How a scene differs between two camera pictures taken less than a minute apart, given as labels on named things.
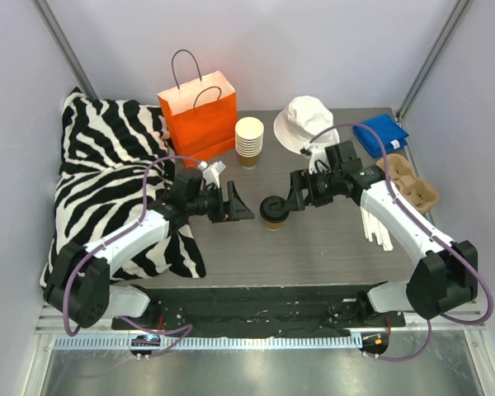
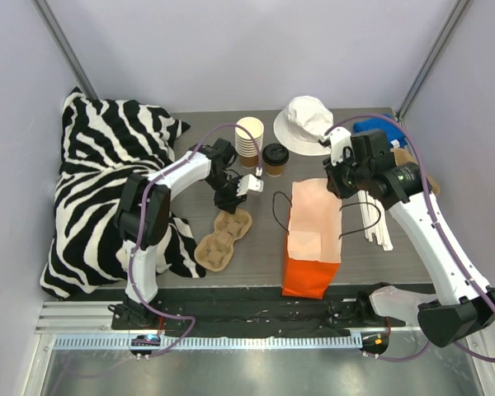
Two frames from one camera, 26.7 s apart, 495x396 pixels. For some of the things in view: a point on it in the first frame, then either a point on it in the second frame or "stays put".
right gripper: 304,188 to 334,184
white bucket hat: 304,117 stays put
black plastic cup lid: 274,209 to 275,154
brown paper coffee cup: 274,226 to 275,170
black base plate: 266,310 stays put
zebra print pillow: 115,167 stays put
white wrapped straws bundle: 371,225 stays put
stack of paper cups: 248,134 stays put
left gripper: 223,205 to 228,200
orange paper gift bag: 202,114 to 314,238
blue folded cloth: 392,134 stays put
